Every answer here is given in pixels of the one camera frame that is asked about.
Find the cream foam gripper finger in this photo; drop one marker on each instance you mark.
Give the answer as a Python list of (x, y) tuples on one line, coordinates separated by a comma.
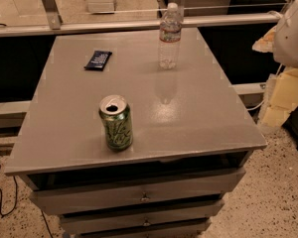
[(265, 43)]

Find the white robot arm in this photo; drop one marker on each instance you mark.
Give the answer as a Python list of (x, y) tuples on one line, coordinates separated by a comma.
[(282, 39)]

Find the clear plastic water bottle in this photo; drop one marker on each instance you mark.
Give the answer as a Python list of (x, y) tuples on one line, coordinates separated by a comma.
[(170, 36)]

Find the grey drawer cabinet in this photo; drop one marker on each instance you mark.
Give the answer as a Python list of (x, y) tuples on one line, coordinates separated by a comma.
[(185, 120)]

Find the green soda can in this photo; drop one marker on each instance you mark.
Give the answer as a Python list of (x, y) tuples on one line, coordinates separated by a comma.
[(115, 115)]

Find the bottom grey drawer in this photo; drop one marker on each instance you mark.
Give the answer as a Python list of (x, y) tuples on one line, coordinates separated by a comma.
[(178, 228)]

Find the grey drawer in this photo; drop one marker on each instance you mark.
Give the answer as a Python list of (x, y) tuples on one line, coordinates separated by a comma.
[(102, 196), (178, 228), (145, 217)]

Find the top grey drawer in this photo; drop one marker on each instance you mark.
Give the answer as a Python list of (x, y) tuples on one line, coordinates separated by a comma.
[(102, 196)]

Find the middle grey drawer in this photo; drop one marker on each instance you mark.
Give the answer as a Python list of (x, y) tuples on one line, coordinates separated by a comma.
[(145, 217)]

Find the grey metal frame rail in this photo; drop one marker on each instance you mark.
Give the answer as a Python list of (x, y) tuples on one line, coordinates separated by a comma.
[(42, 17)]

